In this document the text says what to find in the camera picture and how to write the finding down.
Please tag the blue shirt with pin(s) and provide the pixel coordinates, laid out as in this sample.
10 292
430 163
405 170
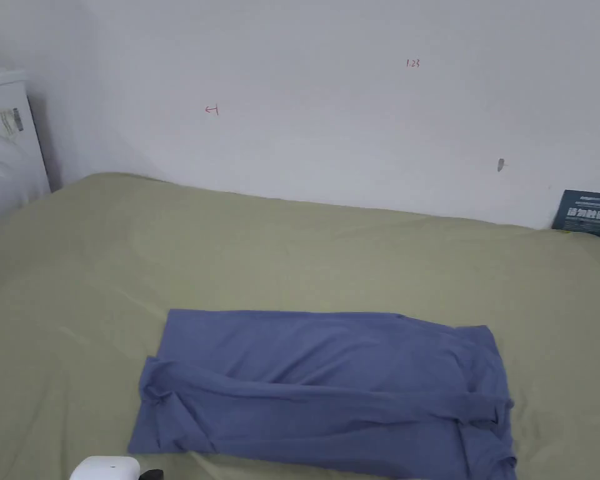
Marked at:
330 385

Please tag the bed with pale green sheet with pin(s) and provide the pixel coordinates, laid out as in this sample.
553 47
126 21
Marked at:
300 260

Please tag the white washing machine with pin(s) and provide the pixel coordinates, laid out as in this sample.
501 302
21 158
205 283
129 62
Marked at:
2 150

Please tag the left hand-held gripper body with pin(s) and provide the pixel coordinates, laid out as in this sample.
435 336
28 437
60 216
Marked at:
107 469

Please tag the dark card with white print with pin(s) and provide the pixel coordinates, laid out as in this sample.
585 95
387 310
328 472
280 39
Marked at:
586 213

